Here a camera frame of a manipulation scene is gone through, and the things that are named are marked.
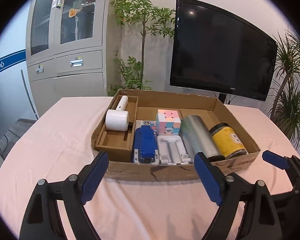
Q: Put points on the colourful puzzle booklet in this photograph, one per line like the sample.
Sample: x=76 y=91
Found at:
x=152 y=124

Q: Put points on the brown cardboard box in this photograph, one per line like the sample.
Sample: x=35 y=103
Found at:
x=143 y=105

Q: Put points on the silver metal cylinder cup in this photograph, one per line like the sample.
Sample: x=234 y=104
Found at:
x=197 y=138

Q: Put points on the yellow black-lidded jar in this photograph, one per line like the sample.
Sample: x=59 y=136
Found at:
x=227 y=141

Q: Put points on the blue stapler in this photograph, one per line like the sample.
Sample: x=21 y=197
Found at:
x=145 y=150

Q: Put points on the pastel rubik's cube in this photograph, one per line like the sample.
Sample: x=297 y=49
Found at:
x=168 y=122

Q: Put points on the palm-like potted plant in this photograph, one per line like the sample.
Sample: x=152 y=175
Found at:
x=285 y=110

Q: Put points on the green leafy plant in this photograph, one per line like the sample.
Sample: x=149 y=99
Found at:
x=148 y=19

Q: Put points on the grey metal cabinet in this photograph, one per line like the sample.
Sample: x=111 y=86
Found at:
x=66 y=50

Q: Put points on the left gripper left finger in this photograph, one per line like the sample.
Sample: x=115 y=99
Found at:
x=42 y=219

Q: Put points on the pink tablecloth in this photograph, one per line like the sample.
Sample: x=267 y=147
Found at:
x=59 y=144

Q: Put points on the tv stand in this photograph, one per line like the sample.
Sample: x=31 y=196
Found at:
x=225 y=98

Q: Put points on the black television screen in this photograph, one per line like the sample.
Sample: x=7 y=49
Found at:
x=218 y=51

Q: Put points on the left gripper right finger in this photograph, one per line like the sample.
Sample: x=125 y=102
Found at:
x=260 y=219

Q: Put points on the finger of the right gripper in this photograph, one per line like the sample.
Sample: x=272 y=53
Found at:
x=288 y=164

